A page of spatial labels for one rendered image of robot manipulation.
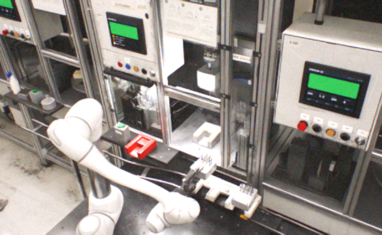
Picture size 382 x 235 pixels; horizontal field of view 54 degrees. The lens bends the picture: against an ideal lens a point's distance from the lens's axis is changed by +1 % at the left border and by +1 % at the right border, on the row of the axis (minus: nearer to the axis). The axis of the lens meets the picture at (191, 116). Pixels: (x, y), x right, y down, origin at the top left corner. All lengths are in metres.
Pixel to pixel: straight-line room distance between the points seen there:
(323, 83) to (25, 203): 2.75
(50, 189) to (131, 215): 1.46
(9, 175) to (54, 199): 0.61
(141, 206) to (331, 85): 1.33
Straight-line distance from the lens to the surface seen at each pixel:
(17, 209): 3.57
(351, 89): 1.59
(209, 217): 2.24
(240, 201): 1.99
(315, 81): 1.61
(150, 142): 2.31
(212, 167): 2.01
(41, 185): 3.70
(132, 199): 2.38
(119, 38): 2.12
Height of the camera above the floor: 2.41
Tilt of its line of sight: 35 degrees down
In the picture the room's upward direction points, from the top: 3 degrees counter-clockwise
